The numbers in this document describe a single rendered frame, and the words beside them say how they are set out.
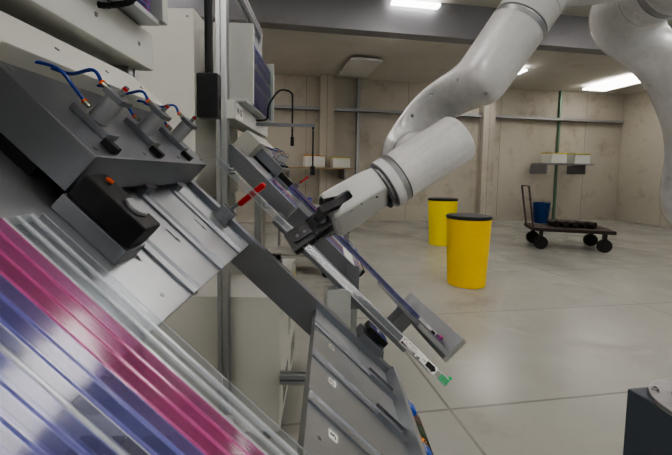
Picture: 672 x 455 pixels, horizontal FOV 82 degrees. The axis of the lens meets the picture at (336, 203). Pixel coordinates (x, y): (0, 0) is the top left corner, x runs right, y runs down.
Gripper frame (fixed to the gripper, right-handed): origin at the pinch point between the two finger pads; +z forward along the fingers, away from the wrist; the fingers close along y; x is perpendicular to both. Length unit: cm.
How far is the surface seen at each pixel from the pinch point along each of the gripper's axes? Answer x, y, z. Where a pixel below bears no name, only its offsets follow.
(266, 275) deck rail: -2.9, -15.2, 9.3
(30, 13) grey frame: -36.4, 25.1, 13.8
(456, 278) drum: 3, -339, -111
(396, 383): 26.3, -20.6, -0.6
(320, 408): 21.8, 7.1, 8.8
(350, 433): 26.0, 4.8, 7.6
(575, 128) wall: -154, -845, -745
